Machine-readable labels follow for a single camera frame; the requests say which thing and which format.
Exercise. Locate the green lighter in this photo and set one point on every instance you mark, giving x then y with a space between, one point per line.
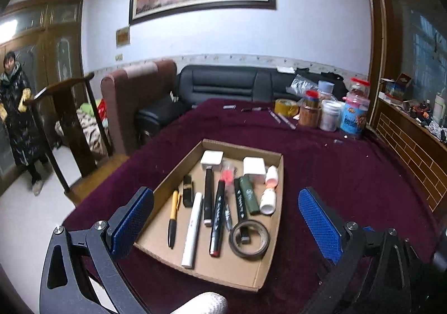
249 195

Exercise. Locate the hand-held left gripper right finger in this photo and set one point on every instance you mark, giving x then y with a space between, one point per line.
319 221

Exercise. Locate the shelf clutter pile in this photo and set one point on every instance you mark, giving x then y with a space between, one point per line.
426 118

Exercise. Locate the clear jar blue label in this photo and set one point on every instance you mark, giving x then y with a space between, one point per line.
354 118

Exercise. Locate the white tub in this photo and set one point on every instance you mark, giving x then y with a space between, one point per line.
331 116

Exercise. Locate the yellow black pen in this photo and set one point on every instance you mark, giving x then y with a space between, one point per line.
173 219

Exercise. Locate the yellow wall plaque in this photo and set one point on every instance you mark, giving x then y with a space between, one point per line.
123 36

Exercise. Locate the white paint marker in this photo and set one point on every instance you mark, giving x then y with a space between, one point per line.
192 230

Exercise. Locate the white paper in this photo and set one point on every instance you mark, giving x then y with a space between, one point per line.
285 69

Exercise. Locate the striped blanket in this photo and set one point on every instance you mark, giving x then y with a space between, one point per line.
92 132

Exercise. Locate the black marker red ends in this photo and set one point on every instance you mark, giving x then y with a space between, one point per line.
217 219

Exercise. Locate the shallow cardboard box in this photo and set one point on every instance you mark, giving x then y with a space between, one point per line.
223 254

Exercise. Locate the wooden cabinet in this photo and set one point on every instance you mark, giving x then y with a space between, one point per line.
405 146

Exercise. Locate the wooden wardrobe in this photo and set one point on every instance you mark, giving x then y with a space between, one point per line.
42 55

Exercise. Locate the colourful small box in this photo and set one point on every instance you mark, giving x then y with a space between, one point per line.
396 88

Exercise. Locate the white cube charger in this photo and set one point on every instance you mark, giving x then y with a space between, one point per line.
212 159

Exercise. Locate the black marker grey caps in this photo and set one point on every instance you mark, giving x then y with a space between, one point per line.
209 195

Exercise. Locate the yellow tape roll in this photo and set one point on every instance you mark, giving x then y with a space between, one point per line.
286 107

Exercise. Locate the dark wooden chair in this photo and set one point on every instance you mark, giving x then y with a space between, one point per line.
66 118

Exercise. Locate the thin black pen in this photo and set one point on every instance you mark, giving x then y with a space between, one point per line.
255 109

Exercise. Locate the white pen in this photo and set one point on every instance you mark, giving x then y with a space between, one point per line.
287 121

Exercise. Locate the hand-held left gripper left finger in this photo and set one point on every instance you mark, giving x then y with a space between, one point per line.
134 221

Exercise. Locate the small silver pen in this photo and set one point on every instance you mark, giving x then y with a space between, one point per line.
274 116

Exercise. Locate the blue clear pen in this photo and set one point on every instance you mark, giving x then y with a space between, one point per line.
227 216

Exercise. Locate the brown armchair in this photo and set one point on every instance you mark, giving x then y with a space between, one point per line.
136 104

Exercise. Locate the wall outlet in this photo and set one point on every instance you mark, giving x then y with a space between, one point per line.
119 57

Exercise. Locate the person's left hand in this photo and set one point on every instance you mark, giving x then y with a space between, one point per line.
206 303

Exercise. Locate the black lipstick tube gold band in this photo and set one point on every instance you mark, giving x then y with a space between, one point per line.
188 191

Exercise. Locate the plain white plastic bottle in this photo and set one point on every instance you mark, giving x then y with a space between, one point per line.
268 201

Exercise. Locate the clear plastic bag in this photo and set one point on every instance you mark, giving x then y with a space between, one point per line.
302 85

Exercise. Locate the black marker white script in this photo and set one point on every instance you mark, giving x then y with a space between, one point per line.
241 202

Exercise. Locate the small metal clip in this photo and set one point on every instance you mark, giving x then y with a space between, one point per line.
229 106

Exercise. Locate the jar with red blue lid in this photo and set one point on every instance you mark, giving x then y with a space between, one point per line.
313 98

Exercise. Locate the black leather sofa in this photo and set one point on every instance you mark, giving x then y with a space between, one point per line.
223 86

